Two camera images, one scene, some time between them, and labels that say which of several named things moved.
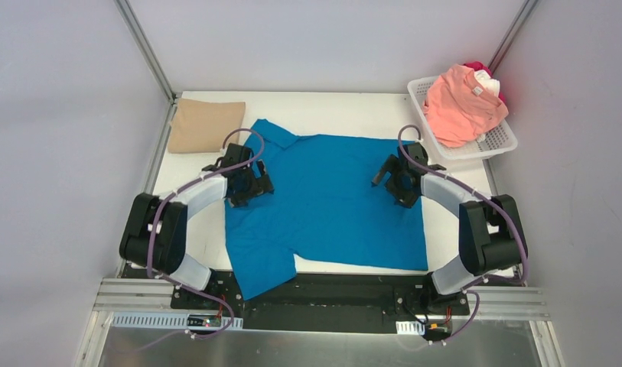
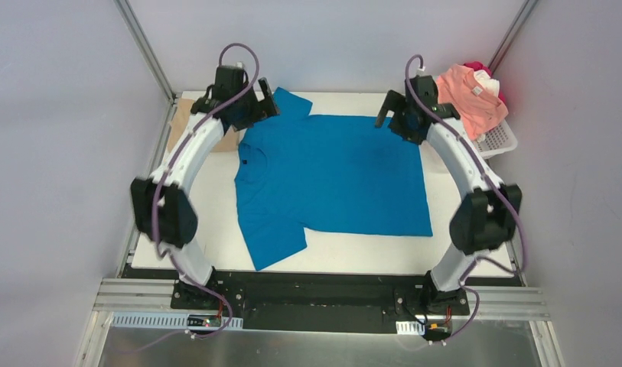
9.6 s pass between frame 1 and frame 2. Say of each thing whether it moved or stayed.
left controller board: stayed
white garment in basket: stayed
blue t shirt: moved
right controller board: stayed
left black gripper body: moved
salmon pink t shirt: stayed
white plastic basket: stayed
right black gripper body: moved
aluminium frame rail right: stayed
